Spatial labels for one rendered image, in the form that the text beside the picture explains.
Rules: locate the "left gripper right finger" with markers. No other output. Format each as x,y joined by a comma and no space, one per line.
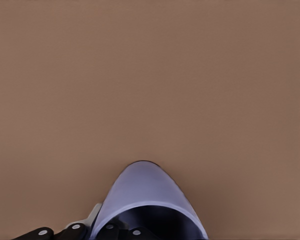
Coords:
132,234

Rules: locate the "pale lavender cup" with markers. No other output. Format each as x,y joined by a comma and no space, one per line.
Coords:
145,185

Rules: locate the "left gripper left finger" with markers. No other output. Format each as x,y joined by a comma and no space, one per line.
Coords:
76,231

